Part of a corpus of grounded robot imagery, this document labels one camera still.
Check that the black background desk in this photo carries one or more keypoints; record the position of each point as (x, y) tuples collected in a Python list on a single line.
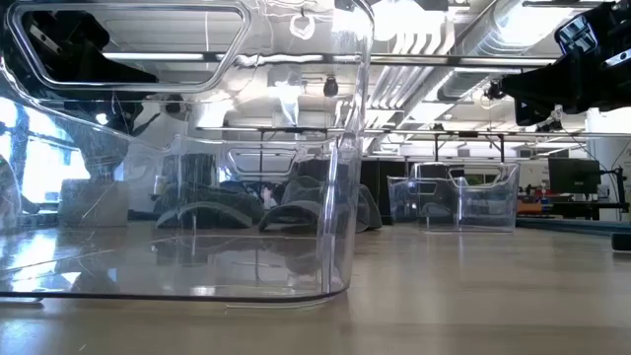
[(586, 209)]

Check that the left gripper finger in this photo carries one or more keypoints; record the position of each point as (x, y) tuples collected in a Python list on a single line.
[(98, 69)]

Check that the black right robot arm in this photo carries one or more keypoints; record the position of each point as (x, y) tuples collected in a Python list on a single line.
[(618, 12)]

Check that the black computer monitor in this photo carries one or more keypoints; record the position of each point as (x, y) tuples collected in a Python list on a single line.
[(574, 175)]

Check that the black background cabinet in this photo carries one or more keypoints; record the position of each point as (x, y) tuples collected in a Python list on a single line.
[(374, 172)]

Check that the clear plastic bin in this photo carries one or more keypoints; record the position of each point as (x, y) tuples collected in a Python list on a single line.
[(345, 197), (493, 212)]

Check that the black hanging camera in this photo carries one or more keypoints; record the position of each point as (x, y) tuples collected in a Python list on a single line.
[(493, 91), (547, 127)]

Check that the orange background object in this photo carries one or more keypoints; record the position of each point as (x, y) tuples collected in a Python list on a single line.
[(530, 207)]

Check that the silver overhead beam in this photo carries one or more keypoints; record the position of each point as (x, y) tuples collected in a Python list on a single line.
[(443, 60)]

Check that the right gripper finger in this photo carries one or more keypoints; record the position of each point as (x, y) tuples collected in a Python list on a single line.
[(557, 84), (530, 112)]

